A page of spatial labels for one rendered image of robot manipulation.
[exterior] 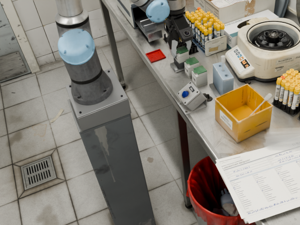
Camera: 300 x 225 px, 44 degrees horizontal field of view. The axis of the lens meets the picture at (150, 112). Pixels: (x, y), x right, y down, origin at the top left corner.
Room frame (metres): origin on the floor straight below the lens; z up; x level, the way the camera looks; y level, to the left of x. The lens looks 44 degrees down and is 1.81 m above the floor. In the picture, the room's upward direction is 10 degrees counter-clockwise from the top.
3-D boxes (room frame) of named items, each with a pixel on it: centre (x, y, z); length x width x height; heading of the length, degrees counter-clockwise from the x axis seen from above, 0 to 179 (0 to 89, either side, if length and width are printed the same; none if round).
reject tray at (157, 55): (1.32, -0.07, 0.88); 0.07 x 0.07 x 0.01; 15
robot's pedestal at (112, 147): (1.07, 0.19, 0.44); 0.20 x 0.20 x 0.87; 15
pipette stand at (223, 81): (1.03, -0.28, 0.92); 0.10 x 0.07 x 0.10; 7
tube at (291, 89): (0.87, -0.47, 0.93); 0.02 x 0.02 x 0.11
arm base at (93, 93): (1.07, 0.19, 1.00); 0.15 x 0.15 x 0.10
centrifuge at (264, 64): (1.15, -0.49, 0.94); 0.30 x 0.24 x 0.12; 96
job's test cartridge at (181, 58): (1.22, -0.17, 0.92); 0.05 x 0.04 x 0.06; 105
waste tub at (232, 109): (0.85, -0.30, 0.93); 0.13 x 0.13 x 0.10; 19
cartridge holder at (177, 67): (1.22, -0.17, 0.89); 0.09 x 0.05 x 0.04; 105
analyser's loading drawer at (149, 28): (1.52, -0.06, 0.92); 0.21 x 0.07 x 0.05; 15
